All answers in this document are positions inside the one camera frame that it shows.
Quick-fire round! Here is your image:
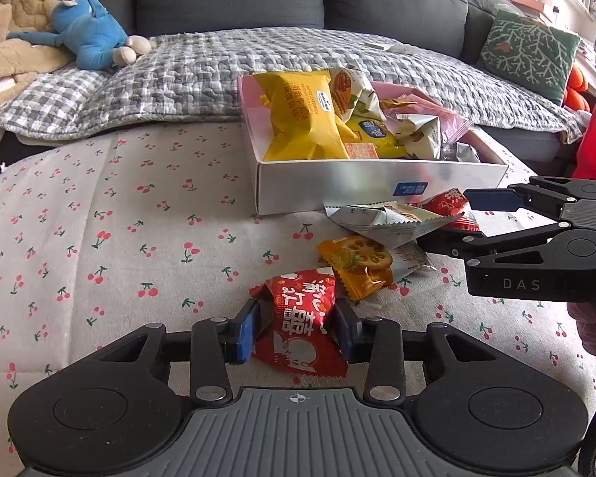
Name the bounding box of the green patterned cushion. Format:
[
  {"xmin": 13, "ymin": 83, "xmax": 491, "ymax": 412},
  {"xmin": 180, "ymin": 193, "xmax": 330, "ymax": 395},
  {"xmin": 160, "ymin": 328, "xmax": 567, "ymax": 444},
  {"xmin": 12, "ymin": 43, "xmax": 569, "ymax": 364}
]
[{"xmin": 478, "ymin": 10, "xmax": 581, "ymax": 105}]

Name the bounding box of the grey checkered quilt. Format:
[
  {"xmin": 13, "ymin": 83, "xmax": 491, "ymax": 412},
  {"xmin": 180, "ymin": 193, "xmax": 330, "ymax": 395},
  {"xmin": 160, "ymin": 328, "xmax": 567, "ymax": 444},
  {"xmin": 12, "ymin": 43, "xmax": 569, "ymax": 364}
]
[{"xmin": 0, "ymin": 27, "xmax": 584, "ymax": 143}]

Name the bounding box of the white nut snack bag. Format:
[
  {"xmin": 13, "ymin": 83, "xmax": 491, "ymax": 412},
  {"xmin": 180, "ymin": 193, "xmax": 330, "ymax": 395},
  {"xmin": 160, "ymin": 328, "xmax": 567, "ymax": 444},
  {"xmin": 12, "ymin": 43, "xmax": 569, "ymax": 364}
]
[{"xmin": 394, "ymin": 114, "xmax": 442, "ymax": 159}]

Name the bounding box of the red white candy packet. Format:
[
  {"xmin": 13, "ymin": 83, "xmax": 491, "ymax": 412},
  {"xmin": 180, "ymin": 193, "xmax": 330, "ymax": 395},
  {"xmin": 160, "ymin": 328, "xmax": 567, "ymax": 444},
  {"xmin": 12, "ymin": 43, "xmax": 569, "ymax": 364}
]
[{"xmin": 420, "ymin": 188, "xmax": 480, "ymax": 231}]

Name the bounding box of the white pecan kernel bag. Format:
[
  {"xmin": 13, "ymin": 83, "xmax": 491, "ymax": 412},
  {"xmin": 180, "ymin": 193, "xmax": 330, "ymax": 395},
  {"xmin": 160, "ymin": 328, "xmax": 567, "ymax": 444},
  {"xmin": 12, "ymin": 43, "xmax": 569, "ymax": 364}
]
[{"xmin": 328, "ymin": 68, "xmax": 385, "ymax": 123}]

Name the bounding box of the pink wafer packet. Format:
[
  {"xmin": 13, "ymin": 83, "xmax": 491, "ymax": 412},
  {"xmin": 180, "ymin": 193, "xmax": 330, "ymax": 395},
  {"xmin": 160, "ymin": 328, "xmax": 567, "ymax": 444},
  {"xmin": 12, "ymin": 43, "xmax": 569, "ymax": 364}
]
[{"xmin": 380, "ymin": 94, "xmax": 474, "ymax": 143}]

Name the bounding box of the pale green white packet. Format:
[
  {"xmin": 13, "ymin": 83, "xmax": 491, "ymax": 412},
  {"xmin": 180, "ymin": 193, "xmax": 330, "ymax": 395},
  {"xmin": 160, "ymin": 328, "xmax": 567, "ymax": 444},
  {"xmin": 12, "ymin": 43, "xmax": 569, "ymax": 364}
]
[{"xmin": 325, "ymin": 202, "xmax": 464, "ymax": 249}]

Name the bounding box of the pink and silver box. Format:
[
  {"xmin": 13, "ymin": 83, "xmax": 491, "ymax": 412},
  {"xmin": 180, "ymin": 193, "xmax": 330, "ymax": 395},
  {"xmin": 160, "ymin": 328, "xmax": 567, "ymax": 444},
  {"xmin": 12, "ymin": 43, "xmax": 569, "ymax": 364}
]
[{"xmin": 238, "ymin": 76, "xmax": 507, "ymax": 215}]

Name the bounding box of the blue plush toy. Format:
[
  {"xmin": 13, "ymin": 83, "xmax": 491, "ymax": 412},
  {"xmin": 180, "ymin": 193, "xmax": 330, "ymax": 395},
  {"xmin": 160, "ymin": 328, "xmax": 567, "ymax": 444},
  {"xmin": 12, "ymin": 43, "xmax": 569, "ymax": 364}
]
[{"xmin": 7, "ymin": 0, "xmax": 153, "ymax": 70}]

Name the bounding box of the yellow snack bag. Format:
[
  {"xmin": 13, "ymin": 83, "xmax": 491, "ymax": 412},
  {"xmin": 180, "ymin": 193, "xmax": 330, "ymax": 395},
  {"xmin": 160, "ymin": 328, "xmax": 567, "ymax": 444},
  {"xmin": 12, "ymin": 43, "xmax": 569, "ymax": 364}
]
[{"xmin": 254, "ymin": 70, "xmax": 348, "ymax": 161}]

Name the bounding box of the white packet on quilt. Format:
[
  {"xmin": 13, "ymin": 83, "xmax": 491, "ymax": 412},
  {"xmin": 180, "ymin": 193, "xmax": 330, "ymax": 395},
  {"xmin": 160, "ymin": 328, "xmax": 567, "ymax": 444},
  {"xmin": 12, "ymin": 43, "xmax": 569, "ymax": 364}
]
[{"xmin": 365, "ymin": 42, "xmax": 425, "ymax": 56}]

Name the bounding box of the yellow round-logo snack packet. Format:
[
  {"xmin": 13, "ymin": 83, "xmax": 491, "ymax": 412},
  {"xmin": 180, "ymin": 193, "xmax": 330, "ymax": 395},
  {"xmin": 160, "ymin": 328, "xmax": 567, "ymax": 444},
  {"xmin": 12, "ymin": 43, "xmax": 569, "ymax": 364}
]
[{"xmin": 345, "ymin": 116, "xmax": 409, "ymax": 159}]

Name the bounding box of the orange plush pumpkin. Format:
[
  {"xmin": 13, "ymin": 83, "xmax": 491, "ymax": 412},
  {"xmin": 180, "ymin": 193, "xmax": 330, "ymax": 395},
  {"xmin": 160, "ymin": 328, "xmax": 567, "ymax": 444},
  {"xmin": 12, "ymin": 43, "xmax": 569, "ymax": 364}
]
[{"xmin": 563, "ymin": 64, "xmax": 590, "ymax": 112}]

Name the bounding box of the orange lotus chip packet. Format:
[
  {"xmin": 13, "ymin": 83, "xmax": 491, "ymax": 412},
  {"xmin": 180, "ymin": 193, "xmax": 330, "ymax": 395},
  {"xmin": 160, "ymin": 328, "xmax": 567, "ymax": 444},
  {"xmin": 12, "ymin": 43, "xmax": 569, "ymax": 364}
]
[{"xmin": 316, "ymin": 235, "xmax": 394, "ymax": 302}]

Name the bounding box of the beige quilted jacket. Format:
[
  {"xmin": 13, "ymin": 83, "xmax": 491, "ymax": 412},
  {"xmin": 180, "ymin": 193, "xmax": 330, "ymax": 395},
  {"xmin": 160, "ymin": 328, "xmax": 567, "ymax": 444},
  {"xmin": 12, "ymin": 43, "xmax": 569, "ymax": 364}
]
[{"xmin": 0, "ymin": 0, "xmax": 74, "ymax": 105}]

